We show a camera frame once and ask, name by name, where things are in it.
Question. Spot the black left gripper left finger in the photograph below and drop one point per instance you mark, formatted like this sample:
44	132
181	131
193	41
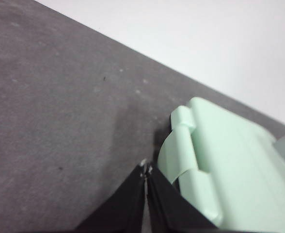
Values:
123	208

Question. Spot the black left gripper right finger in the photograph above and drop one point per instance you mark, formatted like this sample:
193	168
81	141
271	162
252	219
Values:
171	211

